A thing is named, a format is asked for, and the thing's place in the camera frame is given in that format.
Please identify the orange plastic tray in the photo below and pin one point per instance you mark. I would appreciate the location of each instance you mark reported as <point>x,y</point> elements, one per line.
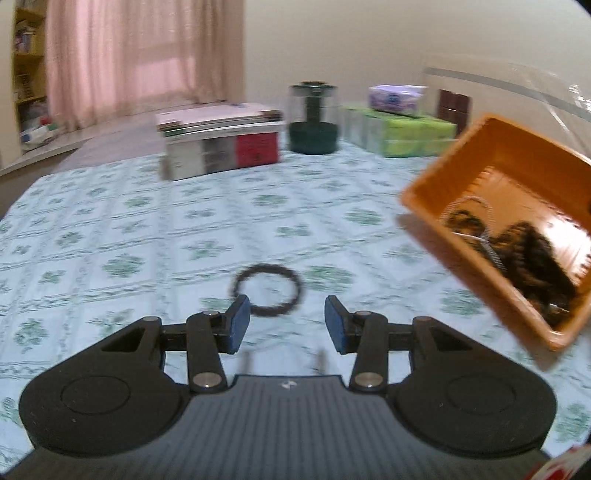
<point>519,175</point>

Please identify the bags on windowsill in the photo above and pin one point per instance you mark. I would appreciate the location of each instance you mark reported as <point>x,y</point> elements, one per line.
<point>38,132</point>

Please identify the wooden bookshelf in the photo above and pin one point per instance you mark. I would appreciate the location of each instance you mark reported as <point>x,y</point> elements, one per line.
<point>28,48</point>

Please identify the jewelry pile in tray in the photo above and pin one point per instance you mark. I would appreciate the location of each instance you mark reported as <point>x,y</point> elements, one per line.
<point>521,253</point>

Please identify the floral green white tablecloth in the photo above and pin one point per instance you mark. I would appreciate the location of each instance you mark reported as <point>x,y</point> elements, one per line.
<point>86,252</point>

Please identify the glass teapot dark green base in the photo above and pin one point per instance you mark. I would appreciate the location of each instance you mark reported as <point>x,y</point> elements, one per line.
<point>312,118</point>

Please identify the stack of books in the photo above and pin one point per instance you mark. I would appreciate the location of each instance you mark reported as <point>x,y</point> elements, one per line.
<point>221,137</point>

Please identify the dark brown wooden box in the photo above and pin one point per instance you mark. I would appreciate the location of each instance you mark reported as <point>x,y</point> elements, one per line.
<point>454,108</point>

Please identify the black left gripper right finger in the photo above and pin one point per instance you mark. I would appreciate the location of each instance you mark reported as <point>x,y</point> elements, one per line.
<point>366,334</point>

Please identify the pink curtain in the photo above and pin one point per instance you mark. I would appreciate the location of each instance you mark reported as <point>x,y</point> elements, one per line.
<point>110,59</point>

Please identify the purple tissue pack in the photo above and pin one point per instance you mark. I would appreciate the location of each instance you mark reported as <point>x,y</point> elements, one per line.
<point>405,100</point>

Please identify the green tissue pack bundle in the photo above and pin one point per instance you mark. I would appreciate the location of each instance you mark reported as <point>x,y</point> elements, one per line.
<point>396,136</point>

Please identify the clear plastic sheet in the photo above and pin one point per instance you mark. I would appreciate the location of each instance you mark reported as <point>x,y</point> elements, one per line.
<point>534,98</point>

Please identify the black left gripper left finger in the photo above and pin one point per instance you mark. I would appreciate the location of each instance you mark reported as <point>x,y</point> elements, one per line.
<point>209,334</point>

